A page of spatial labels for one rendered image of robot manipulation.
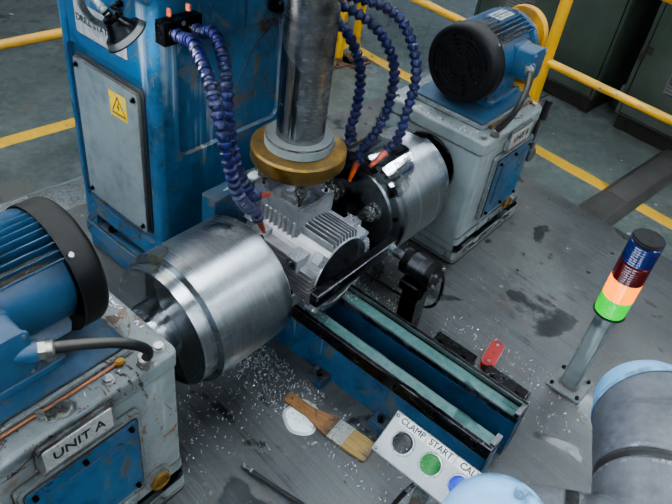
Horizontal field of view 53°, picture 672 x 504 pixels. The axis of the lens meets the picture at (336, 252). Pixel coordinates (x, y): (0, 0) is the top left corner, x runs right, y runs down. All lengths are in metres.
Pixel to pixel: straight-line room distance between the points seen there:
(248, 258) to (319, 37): 0.38
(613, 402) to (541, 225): 1.35
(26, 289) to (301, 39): 0.57
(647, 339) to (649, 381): 1.10
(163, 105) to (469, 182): 0.73
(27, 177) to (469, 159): 2.31
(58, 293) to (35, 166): 2.59
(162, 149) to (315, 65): 0.34
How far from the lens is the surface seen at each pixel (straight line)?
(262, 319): 1.15
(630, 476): 0.62
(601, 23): 4.45
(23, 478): 0.97
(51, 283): 0.89
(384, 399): 1.34
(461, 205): 1.65
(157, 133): 1.28
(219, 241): 1.15
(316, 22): 1.12
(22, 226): 0.90
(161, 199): 1.37
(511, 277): 1.78
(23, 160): 3.53
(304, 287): 1.28
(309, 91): 1.17
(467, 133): 1.58
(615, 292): 1.37
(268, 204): 1.32
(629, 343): 1.75
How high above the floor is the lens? 1.91
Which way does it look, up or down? 40 degrees down
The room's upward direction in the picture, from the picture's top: 9 degrees clockwise
